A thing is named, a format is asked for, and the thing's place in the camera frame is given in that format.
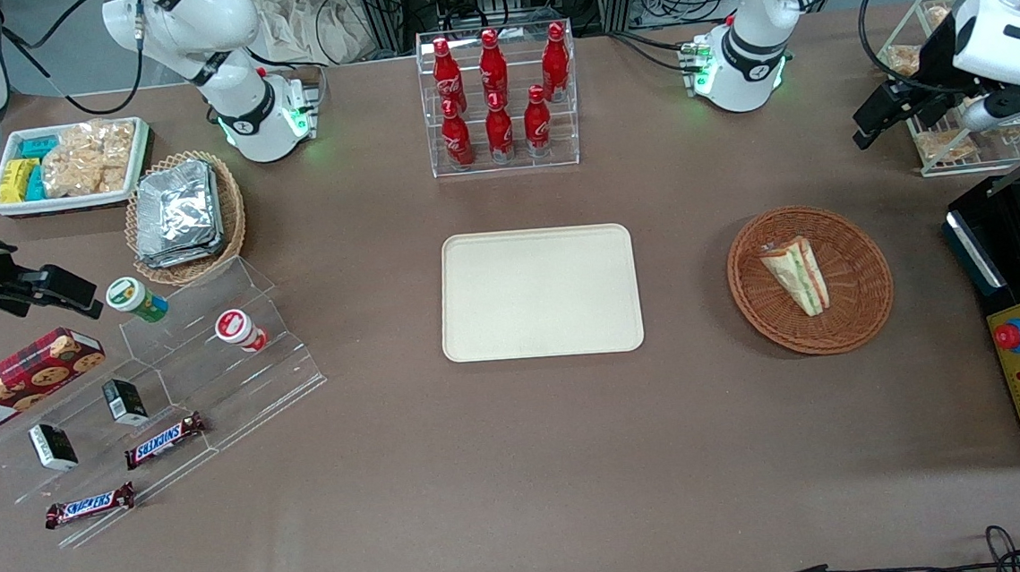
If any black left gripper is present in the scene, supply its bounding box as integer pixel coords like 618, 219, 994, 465
846, 13, 1020, 151

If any plastic-wrapped triangle sandwich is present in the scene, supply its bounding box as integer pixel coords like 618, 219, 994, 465
758, 234, 834, 321

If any white rectangular snack tray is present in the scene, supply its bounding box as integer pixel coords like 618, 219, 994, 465
0, 115, 156, 218

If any round brown wicker basket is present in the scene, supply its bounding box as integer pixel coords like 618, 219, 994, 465
722, 198, 900, 363

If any oval brown wicker basket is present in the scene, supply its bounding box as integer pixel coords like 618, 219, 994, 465
119, 147, 252, 290

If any beige plastic tray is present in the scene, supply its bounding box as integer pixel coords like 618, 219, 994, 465
433, 220, 647, 366

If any wrapped pastry bag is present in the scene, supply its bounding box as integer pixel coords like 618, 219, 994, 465
915, 126, 980, 166
882, 40, 924, 81

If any clear acrylic snack case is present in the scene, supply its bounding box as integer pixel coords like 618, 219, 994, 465
870, 0, 1020, 182

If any red tartan cookie box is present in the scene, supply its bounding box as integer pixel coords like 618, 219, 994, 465
0, 323, 113, 442

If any green-lidded snack cup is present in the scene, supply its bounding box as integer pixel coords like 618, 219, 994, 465
104, 273, 170, 327

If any yellow snack packet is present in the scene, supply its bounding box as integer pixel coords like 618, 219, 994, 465
0, 158, 42, 205

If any small black box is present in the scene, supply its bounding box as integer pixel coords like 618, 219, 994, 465
101, 375, 150, 430
27, 421, 81, 474

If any clear bag of crackers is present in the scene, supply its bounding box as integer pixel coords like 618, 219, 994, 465
38, 117, 141, 200

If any silver foil packets stack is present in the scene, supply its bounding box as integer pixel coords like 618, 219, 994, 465
129, 158, 227, 270

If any black appliance with yellow panel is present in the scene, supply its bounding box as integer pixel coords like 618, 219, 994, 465
939, 173, 1020, 472

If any brown Snickers bar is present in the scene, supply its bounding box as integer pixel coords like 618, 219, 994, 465
121, 411, 210, 471
42, 480, 139, 531

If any clear acrylic step stand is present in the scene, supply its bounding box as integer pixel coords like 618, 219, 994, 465
0, 249, 340, 555

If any red-lidded snack cup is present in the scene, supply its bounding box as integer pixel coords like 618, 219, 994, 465
213, 307, 270, 356

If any red cola bottle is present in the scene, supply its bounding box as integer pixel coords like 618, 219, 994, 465
483, 90, 518, 165
431, 36, 467, 117
520, 84, 555, 159
439, 98, 476, 171
538, 21, 573, 104
477, 27, 512, 109

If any clear acrylic bottle rack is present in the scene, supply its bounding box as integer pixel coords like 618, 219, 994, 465
413, 19, 585, 181

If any beige crumpled cloth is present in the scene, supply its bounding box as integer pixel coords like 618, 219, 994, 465
250, 0, 372, 73

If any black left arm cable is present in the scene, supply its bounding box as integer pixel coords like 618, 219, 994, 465
855, 0, 951, 102

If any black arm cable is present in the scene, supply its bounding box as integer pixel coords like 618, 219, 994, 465
0, 0, 150, 124
855, 0, 951, 102

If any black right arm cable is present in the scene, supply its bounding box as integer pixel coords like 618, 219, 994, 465
0, 0, 150, 124

